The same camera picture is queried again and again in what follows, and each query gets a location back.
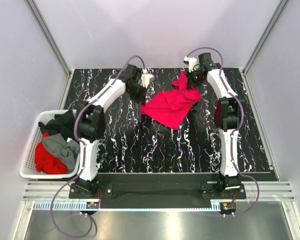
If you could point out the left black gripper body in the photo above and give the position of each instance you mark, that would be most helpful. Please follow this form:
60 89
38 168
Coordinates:
137 92

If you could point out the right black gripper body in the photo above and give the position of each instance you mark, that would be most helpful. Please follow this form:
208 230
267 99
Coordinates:
194 79

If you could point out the pink t shirt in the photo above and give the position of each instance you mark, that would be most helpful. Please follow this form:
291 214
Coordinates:
170 108

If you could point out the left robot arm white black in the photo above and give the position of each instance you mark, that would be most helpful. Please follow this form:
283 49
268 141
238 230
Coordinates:
90 124

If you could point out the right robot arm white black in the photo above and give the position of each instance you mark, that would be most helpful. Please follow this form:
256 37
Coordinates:
228 118

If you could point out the black t shirt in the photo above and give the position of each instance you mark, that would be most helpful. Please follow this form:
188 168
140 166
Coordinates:
62 124

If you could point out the grey t shirt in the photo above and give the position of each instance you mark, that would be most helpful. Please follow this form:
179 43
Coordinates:
66 151

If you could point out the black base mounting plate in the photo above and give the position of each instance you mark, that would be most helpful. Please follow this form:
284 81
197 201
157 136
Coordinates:
165 177

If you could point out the red t shirt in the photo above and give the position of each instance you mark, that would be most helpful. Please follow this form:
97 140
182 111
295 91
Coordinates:
47 163

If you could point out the left small connector board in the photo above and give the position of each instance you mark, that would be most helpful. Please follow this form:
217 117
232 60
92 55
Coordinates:
92 205

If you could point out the small connector board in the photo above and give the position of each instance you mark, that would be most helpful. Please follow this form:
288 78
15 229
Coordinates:
230 206
92 205

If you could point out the right small connector board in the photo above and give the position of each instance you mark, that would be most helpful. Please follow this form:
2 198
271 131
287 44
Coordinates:
230 206

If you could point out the white plastic laundry basket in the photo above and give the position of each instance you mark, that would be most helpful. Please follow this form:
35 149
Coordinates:
27 169

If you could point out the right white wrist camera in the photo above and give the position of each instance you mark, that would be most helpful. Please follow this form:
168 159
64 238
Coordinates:
191 62

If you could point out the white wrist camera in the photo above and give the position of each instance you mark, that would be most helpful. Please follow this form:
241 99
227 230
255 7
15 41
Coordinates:
146 79
191 62

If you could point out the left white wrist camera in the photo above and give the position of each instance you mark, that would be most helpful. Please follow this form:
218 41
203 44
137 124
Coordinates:
146 79

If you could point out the left aluminium frame post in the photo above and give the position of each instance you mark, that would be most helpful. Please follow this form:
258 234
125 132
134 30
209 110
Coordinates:
48 36

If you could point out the aluminium frame post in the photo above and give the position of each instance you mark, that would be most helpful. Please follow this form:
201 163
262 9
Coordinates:
48 36
282 5

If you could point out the right aluminium frame post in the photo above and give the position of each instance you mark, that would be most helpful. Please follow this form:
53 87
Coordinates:
282 5

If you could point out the aluminium rail profile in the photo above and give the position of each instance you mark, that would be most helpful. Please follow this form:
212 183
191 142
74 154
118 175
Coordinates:
264 191

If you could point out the white slotted cable duct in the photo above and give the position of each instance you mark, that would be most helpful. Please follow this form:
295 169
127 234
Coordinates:
105 205

